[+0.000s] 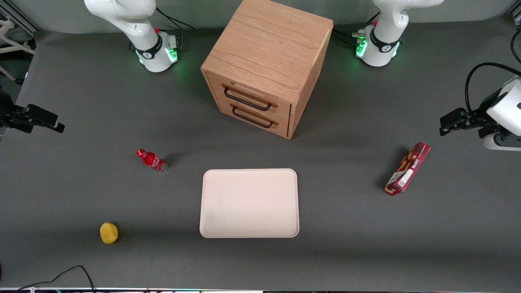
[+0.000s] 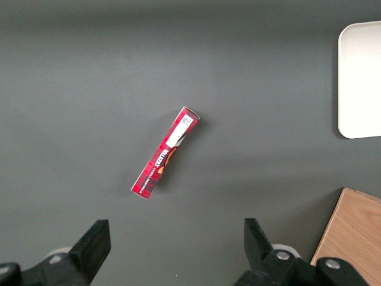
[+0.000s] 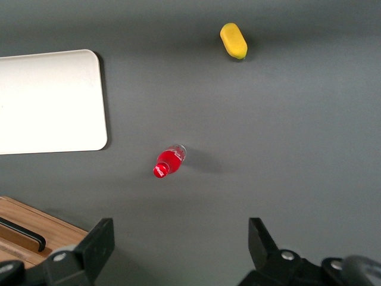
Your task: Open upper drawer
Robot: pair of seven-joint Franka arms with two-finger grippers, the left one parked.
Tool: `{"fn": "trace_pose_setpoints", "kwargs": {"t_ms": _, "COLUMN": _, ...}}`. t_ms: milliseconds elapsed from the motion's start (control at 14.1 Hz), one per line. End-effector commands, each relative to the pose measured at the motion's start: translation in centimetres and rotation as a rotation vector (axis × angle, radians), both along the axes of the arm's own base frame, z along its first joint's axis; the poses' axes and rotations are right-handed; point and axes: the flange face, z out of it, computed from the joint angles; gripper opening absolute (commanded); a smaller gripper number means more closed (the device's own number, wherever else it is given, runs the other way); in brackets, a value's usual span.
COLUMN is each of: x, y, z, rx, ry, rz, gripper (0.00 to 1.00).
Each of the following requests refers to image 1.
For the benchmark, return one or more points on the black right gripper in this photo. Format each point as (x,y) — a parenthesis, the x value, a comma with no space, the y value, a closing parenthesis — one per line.
(9,119)

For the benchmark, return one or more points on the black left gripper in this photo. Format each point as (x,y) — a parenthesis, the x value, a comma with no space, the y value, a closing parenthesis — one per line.
(481,115)

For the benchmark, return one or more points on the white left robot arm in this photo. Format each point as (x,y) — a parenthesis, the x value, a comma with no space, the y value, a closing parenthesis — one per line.
(382,49)

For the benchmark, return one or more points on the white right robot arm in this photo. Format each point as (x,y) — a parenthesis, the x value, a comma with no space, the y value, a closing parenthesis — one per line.
(142,36)

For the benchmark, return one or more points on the wooden drawer cabinet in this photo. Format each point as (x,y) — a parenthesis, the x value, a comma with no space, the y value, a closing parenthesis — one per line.
(268,44)

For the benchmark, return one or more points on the red snack box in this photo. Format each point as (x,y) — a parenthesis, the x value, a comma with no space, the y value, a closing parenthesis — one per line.
(408,169)

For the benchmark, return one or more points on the red soda bottle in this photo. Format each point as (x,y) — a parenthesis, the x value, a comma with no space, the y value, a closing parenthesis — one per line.
(152,160)

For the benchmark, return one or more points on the yellow lemon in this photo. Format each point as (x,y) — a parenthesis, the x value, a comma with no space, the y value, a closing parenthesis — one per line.
(108,232)

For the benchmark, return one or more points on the beige plastic tray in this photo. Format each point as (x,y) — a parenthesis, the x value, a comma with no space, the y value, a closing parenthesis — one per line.
(249,203)

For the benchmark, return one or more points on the white metal frame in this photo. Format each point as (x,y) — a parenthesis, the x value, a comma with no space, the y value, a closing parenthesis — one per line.
(16,48)

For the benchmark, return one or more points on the aluminium frame rail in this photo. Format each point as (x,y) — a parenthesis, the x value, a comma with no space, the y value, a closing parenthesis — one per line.
(20,16)

